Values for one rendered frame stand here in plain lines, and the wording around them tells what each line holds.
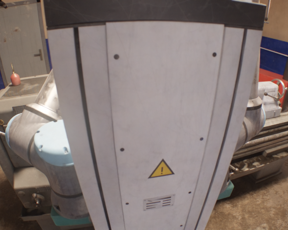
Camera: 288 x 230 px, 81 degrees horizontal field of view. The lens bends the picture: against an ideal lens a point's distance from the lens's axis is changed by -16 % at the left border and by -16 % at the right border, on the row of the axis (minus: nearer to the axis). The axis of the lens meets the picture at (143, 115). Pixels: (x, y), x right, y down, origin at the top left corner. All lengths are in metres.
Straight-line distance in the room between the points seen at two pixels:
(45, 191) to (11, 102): 0.62
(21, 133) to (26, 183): 0.83
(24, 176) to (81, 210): 0.88
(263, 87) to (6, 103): 2.09
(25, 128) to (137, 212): 0.42
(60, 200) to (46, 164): 0.15
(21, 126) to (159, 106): 0.48
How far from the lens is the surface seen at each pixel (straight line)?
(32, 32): 4.45
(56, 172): 0.55
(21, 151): 0.67
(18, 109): 1.25
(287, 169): 3.08
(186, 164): 0.43
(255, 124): 0.76
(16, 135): 0.69
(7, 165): 1.55
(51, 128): 0.59
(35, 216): 1.71
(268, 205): 2.48
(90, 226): 2.01
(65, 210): 0.66
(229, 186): 0.79
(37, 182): 1.44
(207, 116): 0.37
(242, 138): 0.69
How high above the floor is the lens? 1.75
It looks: 29 degrees down
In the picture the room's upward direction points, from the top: straight up
